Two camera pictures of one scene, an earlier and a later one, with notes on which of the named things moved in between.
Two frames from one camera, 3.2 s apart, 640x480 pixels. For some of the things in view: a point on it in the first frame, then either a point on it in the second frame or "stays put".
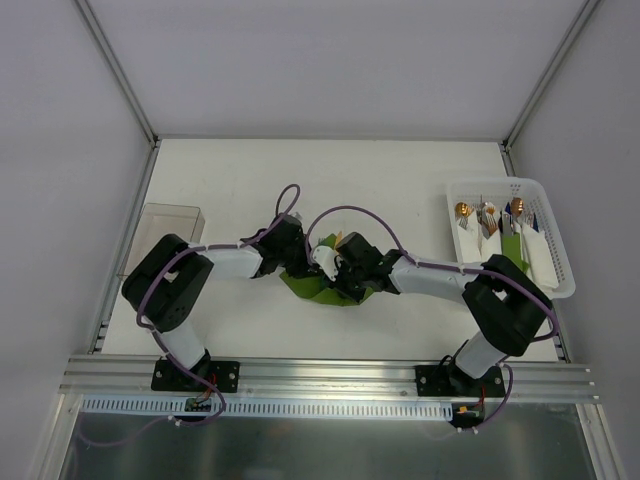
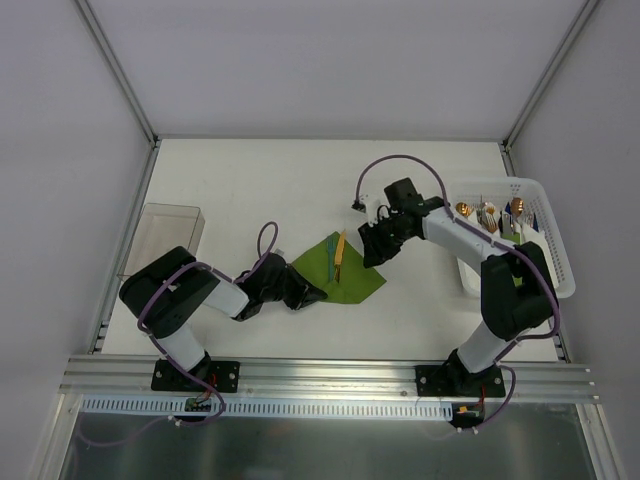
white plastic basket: x=535 y=199 stays put
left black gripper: x=300 y=265 -> x=292 y=288
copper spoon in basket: x=517 y=206 stays put
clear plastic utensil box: x=156 y=221 stays put
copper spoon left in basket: x=463 y=210 stays put
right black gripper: x=347 y=282 -> x=382 y=235
